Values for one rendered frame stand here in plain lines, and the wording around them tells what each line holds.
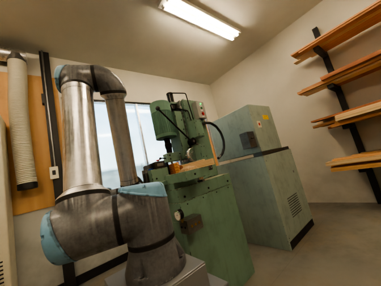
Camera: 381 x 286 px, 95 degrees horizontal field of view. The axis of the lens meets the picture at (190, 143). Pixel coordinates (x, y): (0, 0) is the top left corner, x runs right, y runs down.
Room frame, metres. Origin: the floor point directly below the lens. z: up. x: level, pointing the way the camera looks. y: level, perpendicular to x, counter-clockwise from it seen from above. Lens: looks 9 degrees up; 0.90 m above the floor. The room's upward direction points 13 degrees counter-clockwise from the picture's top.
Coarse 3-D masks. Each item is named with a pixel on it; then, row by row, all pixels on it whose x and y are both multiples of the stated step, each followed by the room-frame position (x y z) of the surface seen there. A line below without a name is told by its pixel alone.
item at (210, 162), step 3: (207, 159) 1.13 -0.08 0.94; (210, 159) 1.10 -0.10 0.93; (213, 159) 1.11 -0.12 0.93; (198, 162) 1.19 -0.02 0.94; (201, 162) 1.17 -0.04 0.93; (204, 162) 1.15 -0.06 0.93; (207, 162) 1.13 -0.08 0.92; (210, 162) 1.11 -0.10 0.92; (213, 162) 1.11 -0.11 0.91; (186, 165) 1.28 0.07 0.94; (189, 165) 1.26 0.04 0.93; (192, 165) 1.24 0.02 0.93; (195, 165) 1.21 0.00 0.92; (198, 165) 1.19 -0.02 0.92; (201, 165) 1.17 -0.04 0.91; (204, 165) 1.15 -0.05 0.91; (207, 165) 1.13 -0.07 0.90
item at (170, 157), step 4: (176, 152) 1.43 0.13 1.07; (180, 152) 1.46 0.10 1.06; (164, 156) 1.40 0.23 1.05; (168, 156) 1.37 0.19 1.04; (172, 156) 1.39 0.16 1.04; (176, 156) 1.42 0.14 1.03; (164, 160) 1.41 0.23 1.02; (168, 160) 1.37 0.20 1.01; (172, 160) 1.39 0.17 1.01; (176, 160) 1.42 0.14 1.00
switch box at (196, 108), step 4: (192, 104) 1.52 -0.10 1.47; (196, 104) 1.49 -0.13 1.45; (196, 108) 1.49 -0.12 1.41; (200, 108) 1.51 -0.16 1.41; (204, 108) 1.54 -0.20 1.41; (196, 112) 1.50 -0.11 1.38; (200, 112) 1.50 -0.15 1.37; (204, 112) 1.53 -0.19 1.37; (196, 116) 1.51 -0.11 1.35; (200, 116) 1.49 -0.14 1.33
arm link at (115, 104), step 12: (96, 72) 0.67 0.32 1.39; (108, 72) 0.70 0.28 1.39; (108, 84) 0.70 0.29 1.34; (120, 84) 0.73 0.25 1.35; (108, 96) 0.72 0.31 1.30; (120, 96) 0.75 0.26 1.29; (108, 108) 0.75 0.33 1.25; (120, 108) 0.76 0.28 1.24; (120, 120) 0.77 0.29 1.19; (120, 132) 0.78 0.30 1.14; (120, 144) 0.80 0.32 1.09; (120, 156) 0.81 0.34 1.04; (132, 156) 0.85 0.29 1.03; (120, 168) 0.83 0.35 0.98; (132, 168) 0.85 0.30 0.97; (120, 180) 0.86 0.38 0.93; (132, 180) 0.86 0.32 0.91
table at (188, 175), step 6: (198, 168) 1.14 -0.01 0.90; (204, 168) 1.18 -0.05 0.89; (174, 174) 1.14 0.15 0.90; (180, 174) 1.10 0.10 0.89; (186, 174) 1.07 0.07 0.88; (192, 174) 1.10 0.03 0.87; (198, 174) 1.13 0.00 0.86; (204, 174) 1.17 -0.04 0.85; (168, 180) 1.20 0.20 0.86; (174, 180) 1.15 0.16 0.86; (180, 180) 1.11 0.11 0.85; (186, 180) 1.07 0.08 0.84
